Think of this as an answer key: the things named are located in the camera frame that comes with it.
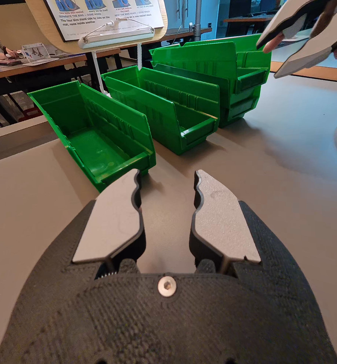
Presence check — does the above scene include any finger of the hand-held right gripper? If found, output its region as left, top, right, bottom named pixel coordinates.
left=274, top=0, right=337, bottom=79
left=255, top=0, right=332, bottom=51

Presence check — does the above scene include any white clip bar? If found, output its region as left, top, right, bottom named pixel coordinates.
left=77, top=16, right=155, bottom=50

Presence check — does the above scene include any printed instruction sheet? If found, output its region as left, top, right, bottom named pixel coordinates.
left=43, top=0, right=165, bottom=42

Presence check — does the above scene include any grey metal pole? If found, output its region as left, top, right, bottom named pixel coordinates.
left=190, top=0, right=204, bottom=43

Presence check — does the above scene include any green plastic storage bin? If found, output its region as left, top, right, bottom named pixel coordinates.
left=101, top=65, right=221, bottom=156
left=27, top=80, right=157, bottom=193
left=149, top=35, right=272, bottom=95
left=151, top=63, right=262, bottom=129

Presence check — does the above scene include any person's right hand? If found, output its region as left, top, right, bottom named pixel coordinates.
left=263, top=0, right=337, bottom=54

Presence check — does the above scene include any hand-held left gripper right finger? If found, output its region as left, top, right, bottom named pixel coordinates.
left=189, top=169, right=262, bottom=275

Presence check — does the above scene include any grey tape strip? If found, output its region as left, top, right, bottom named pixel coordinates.
left=0, top=134, right=61, bottom=165

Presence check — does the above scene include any wooden background table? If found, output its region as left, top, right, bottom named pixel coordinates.
left=223, top=14, right=274, bottom=36
left=0, top=48, right=122, bottom=86
left=150, top=27, right=213, bottom=46

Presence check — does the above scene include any grey desk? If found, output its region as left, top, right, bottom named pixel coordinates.
left=0, top=68, right=337, bottom=364

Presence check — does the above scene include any white stand pole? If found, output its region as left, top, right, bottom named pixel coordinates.
left=92, top=51, right=113, bottom=97

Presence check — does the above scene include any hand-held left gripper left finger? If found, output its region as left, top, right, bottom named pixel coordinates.
left=72, top=169, right=147, bottom=273

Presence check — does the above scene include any tan side table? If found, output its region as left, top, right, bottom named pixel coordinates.
left=270, top=60, right=337, bottom=83

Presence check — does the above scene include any wooden display board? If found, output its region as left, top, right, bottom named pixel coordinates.
left=25, top=0, right=169, bottom=55

